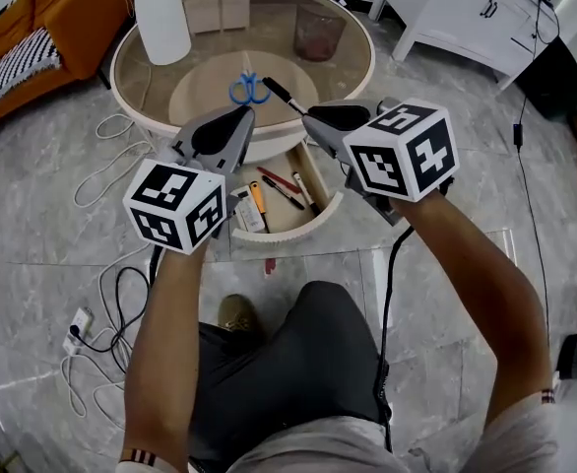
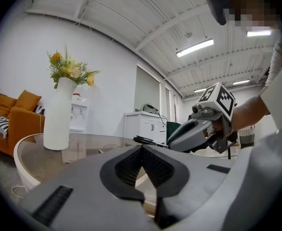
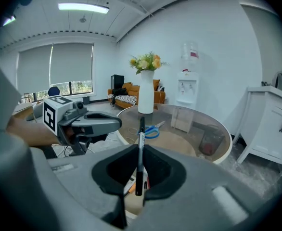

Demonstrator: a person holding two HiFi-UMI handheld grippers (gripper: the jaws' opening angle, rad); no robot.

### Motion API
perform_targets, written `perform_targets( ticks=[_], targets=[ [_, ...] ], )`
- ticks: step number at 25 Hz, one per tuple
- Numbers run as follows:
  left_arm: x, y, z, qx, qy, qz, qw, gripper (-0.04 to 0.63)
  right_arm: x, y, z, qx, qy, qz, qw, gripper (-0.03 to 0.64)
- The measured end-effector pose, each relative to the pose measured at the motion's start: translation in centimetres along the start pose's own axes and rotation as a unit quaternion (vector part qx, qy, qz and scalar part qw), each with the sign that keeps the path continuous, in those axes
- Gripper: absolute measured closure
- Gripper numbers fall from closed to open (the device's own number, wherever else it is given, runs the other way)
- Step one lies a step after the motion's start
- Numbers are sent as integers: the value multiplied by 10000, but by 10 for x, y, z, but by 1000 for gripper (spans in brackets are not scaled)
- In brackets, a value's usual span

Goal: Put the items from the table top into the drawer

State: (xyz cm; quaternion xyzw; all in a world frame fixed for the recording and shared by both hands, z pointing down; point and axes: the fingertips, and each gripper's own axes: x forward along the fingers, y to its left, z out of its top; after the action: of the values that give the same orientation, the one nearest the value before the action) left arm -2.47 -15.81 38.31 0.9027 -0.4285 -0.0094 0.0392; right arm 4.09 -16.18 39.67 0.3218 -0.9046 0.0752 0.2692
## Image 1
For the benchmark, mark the beige curved-front drawer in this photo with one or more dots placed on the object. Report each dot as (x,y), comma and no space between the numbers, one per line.
(288,234)

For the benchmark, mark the black marker pen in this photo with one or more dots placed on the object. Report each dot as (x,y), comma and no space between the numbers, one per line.
(281,92)

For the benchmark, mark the round glass table top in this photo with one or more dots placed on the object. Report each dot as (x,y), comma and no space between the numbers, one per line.
(318,82)

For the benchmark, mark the person's white shirt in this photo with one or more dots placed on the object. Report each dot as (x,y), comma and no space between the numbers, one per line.
(318,453)

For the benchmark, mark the white cabinet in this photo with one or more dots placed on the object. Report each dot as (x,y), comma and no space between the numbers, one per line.
(466,18)

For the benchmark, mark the red pen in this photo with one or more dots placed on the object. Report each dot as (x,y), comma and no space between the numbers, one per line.
(276,178)

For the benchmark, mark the white cylindrical vase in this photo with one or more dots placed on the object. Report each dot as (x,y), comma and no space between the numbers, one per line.
(163,18)

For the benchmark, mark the person's olive shoe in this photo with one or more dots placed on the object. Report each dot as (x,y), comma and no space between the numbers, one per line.
(237,313)

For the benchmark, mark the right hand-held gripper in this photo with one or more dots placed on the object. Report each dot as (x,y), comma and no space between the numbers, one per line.
(397,165)

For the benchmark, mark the black and white checkered cushion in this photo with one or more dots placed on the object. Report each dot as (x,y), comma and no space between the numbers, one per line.
(18,67)

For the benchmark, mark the person's right forearm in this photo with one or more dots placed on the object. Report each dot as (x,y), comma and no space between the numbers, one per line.
(490,323)

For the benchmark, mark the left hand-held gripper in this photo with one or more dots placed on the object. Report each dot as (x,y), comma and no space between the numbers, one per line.
(170,190)

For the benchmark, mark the person's black trousers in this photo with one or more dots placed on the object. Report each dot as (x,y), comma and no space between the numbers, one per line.
(293,362)

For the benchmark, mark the white power strip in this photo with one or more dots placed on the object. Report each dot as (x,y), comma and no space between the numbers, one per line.
(78,330)

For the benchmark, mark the person's left forearm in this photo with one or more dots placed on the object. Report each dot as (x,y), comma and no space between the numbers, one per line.
(170,338)

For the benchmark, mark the orange sofa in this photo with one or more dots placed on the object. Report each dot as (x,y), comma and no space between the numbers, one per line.
(82,27)

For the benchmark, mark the white marker with black cap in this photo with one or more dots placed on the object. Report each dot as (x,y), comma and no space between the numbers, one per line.
(305,192)

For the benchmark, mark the red tape piece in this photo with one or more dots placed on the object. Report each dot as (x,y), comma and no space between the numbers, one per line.
(269,266)

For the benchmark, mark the black case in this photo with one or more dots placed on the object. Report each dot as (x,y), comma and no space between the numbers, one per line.
(554,87)

